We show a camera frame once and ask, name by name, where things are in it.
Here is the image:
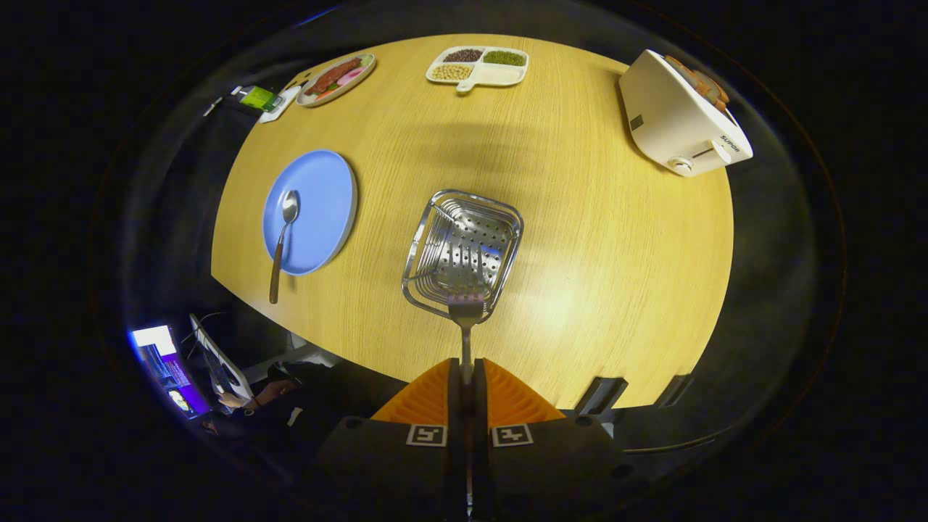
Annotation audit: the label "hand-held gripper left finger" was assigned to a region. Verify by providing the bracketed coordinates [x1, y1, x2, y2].
[315, 357, 468, 522]

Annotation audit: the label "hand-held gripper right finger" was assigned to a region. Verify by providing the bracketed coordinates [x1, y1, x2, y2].
[470, 357, 635, 522]

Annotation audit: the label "metal fork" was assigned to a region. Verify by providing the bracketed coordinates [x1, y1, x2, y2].
[447, 286, 486, 385]

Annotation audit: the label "spoon with brown handle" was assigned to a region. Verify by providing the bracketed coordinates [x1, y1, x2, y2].
[269, 190, 300, 305]

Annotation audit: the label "metal perforated drain basket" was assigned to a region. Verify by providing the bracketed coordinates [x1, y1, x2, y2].
[401, 189, 524, 322]

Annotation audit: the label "blue round plate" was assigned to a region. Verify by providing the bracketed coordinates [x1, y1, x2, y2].
[262, 149, 359, 276]

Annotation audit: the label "silver laptop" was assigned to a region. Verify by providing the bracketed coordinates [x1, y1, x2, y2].
[188, 313, 254, 401]

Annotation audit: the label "monitor with purple screen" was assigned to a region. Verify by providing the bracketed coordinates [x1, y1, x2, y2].
[130, 325, 211, 420]

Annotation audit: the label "white divided tray of beans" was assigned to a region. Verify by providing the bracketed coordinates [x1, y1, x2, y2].
[426, 46, 530, 94]

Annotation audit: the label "white square coaster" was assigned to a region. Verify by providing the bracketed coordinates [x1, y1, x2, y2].
[259, 86, 302, 124]

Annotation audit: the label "white toaster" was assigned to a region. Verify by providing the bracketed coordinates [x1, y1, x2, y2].
[618, 49, 754, 178]

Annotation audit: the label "plate of sausage and vegetables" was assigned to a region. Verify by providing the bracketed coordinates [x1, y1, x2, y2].
[296, 53, 377, 108]

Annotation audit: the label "green plastic bottle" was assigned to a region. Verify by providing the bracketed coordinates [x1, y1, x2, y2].
[231, 85, 285, 113]

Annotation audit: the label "toast slices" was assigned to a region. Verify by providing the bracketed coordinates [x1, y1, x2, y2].
[666, 55, 731, 111]

